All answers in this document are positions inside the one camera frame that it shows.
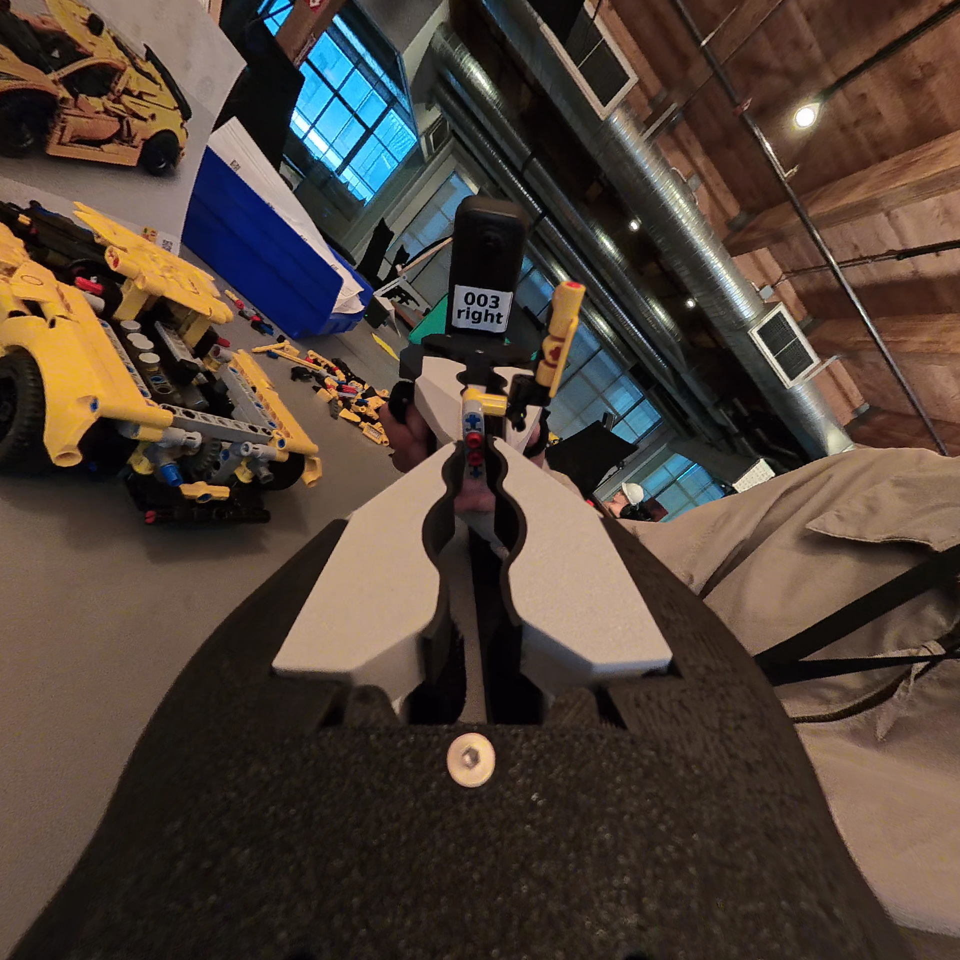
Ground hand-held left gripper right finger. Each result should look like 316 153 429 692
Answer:
483 438 674 725

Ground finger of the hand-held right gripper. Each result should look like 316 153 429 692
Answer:
414 358 468 449
508 369 544 453

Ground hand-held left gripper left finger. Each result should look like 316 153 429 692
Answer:
271 441 466 725

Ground small yellow brick assembly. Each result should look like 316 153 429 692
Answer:
463 282 588 432

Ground person's right forearm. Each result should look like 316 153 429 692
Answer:
611 446 946 594

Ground person's right hand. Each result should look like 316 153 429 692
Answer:
377 381 438 475

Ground green folding board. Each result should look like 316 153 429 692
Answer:
407 303 545 363

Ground pile of yellow black bricks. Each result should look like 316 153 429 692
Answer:
251 339 395 447

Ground white air vent grille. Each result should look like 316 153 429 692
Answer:
540 0 639 117
750 303 822 387

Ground red and black brick pins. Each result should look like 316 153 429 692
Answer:
225 288 275 336

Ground blue storage bin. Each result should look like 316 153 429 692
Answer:
182 116 374 340

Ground white paper sheets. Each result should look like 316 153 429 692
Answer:
206 116 372 316

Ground black display panel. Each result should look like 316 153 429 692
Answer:
216 0 331 166

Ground person's beige jacket torso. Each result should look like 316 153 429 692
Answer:
701 480 960 935

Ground yellow toy brick car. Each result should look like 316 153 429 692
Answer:
0 198 324 526

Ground car picture poster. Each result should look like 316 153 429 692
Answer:
0 0 247 241

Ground silver ventilation duct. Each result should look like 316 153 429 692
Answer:
427 22 856 459

